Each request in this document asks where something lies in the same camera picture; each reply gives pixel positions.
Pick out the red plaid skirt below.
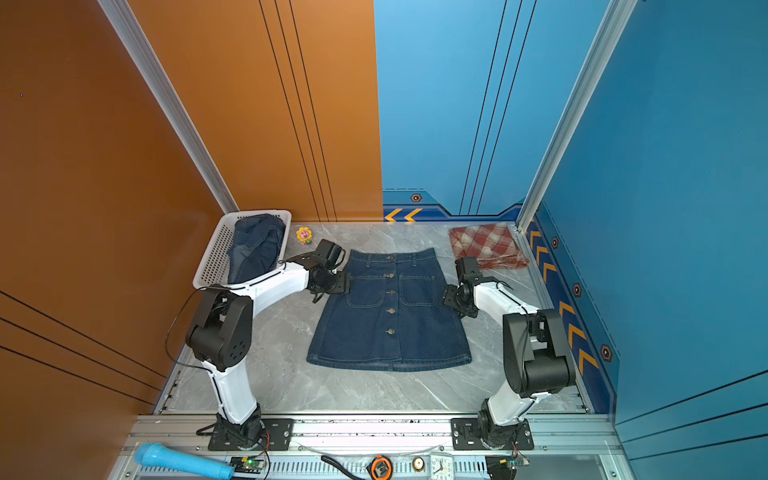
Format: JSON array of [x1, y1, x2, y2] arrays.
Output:
[[448, 222, 529, 269]]

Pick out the dark blue denim skirt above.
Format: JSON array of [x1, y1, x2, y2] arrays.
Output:
[[306, 248, 472, 372]]

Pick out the white plastic laundry basket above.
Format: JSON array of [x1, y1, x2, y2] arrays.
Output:
[[192, 210, 292, 288]]

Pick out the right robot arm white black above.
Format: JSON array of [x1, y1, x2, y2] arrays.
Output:
[[443, 257, 577, 450]]

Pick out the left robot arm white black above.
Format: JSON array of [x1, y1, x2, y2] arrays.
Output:
[[185, 240, 351, 451]]

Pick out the yellow flower pink bear toy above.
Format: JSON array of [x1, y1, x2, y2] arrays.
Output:
[[296, 227, 313, 245]]

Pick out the small white clock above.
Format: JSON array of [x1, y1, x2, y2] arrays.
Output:
[[429, 454, 455, 480]]

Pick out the small round brass object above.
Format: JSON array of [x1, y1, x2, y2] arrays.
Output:
[[411, 457, 425, 473]]

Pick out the small green circuit board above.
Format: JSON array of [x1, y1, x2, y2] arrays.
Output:
[[230, 456, 268, 475]]

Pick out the blue microphone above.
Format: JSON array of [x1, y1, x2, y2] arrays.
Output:
[[134, 443, 235, 480]]

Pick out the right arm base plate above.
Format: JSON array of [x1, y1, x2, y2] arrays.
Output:
[[450, 417, 535, 451]]

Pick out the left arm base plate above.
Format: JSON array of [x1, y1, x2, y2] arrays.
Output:
[[199, 417, 294, 452]]

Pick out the aluminium front rail frame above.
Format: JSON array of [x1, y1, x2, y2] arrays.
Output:
[[109, 413, 634, 479]]

